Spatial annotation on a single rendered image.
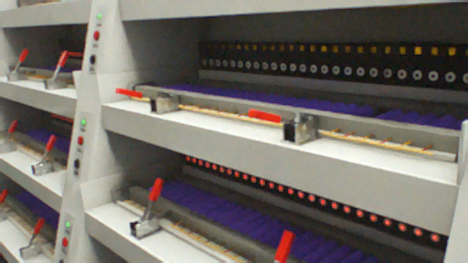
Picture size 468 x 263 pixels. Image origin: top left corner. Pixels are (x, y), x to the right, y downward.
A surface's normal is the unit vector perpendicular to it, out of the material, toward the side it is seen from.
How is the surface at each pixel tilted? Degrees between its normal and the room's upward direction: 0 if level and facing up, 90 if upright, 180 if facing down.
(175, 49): 90
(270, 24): 90
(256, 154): 108
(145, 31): 90
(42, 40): 90
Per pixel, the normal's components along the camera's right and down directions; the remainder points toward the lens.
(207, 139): -0.69, 0.23
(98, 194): 0.72, 0.18
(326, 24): -0.66, -0.07
